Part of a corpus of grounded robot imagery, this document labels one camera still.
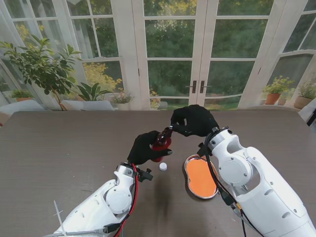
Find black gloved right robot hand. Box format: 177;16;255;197
170;104;220;138

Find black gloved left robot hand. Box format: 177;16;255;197
127;130;173;165

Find red transparent sample bottle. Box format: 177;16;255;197
151;127;173;163

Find steel kidney tray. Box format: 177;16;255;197
183;154;220;199

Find orange oval tray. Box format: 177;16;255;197
185;158;218;197

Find flowering plant in white pot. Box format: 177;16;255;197
113;93;134;111

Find white planter box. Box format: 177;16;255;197
61;100;115;111

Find broad leaf green plant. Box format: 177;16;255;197
75;82;114;102

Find yellow flowers in terracotta pot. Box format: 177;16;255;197
261;76;295;105

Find plant in beige pot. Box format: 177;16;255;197
293;81;316;110

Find pale grey sofa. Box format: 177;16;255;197
0;100;46;125

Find tall leafy green plant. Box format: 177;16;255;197
0;34;83;111

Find small plant in terracotta pot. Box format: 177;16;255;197
9;89;35;102

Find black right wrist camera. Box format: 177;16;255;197
197;142;207;157

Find dark left door handle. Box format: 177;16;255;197
185;80;197;94

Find dark door handle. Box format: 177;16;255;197
199;80;212;94
185;80;197;94

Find dark right door handle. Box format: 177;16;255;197
199;80;212;94

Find red cable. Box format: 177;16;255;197
118;164;139;232

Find black cable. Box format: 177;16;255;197
203;134;247;237

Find white cable tie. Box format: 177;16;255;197
53;200;67;234

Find white chair with dark frame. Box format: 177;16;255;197
298;98;316;127

